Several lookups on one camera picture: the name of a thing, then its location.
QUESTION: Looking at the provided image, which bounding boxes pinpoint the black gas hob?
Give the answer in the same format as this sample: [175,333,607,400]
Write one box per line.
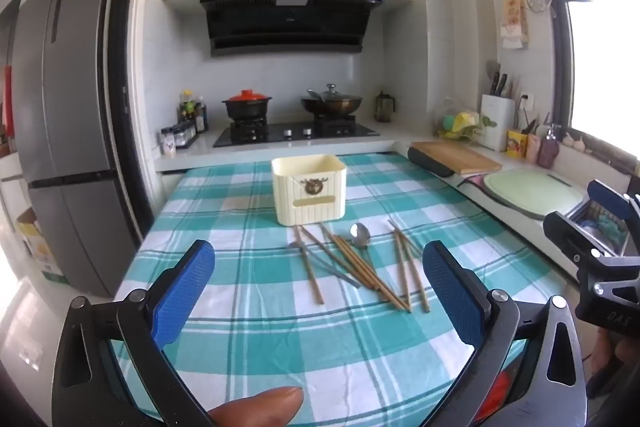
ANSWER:
[213,121,381,148]

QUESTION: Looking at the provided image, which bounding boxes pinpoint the spice jar rack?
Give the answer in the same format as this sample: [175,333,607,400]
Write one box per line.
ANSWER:
[172,122,197,148]

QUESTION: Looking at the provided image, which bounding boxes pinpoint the black tray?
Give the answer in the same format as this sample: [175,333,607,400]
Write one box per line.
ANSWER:
[407,147,455,178]

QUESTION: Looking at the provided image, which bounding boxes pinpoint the white knife block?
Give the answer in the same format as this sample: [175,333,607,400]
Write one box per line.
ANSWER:
[480,94,516,152]

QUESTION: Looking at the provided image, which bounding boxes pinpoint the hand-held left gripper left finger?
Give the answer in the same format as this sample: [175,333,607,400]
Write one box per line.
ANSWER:
[51,239,217,427]

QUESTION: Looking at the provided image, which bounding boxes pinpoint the cream ribbed utensil holder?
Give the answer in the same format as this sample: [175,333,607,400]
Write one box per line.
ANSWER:
[271,154,349,227]

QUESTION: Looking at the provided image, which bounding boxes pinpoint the green cutting board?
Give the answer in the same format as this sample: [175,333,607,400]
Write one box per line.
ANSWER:
[482,170,583,220]

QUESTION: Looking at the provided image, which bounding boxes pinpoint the red cloth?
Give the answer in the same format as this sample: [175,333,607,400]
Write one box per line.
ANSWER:
[2,66,15,138]

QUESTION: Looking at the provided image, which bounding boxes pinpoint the window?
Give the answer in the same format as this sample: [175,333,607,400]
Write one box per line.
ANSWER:
[537,0,640,142]

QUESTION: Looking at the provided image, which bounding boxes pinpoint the metal spoon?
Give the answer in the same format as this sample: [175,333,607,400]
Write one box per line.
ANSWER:
[287,240,362,289]
[349,223,388,290]

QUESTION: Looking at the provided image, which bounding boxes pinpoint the plastic bag of produce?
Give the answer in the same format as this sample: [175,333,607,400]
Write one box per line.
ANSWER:
[435,98,497,142]

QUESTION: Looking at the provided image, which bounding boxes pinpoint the wooden cutting board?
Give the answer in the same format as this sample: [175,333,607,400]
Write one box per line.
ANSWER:
[410,141,503,175]

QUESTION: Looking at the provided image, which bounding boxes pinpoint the yellow printed cup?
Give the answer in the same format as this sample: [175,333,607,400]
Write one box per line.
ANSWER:
[506,129,528,158]

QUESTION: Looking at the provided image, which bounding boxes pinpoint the grey refrigerator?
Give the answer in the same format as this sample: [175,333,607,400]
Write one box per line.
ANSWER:
[10,0,143,298]

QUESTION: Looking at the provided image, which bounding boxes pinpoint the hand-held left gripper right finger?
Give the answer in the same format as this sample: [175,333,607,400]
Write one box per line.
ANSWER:
[422,240,587,427]

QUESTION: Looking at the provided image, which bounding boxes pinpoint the black range hood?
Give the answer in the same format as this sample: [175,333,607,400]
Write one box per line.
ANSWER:
[200,0,383,56]

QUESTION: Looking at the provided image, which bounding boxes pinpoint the black wok glass lid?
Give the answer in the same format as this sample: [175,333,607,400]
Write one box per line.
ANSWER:
[300,83,362,118]

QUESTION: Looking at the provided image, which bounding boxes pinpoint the black-handled knives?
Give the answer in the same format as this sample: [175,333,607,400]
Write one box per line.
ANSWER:
[486,61,515,98]

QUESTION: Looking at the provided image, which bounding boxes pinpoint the black door frame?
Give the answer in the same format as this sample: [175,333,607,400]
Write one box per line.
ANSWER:
[111,0,173,253]

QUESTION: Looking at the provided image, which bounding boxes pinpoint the teal checked tablecloth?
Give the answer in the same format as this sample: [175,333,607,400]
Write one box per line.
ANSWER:
[112,152,566,427]

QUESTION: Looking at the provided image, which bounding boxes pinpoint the brown soap dispenser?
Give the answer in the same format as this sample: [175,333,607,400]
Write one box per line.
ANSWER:
[537,123,562,168]

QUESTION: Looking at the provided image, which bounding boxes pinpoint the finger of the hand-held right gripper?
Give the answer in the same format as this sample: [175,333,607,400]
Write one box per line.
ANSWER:
[543,211,606,265]
[587,179,640,223]

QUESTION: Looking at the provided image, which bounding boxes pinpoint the person's left hand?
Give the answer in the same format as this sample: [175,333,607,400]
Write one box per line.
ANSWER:
[207,386,305,427]

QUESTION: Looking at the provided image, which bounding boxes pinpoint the person's right hand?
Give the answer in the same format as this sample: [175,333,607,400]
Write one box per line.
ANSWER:
[590,331,640,402]

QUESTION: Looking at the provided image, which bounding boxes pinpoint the cardboard box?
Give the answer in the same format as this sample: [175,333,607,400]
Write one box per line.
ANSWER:
[15,207,71,285]

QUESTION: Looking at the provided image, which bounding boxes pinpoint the printed hanging towel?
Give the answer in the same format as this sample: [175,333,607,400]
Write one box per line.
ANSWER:
[501,0,529,50]

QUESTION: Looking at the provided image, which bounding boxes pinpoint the dark glass pitcher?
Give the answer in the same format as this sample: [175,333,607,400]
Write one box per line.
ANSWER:
[375,91,396,122]

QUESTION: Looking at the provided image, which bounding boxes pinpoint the black clay pot red lid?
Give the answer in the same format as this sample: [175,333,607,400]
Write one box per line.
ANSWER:
[222,89,273,120]

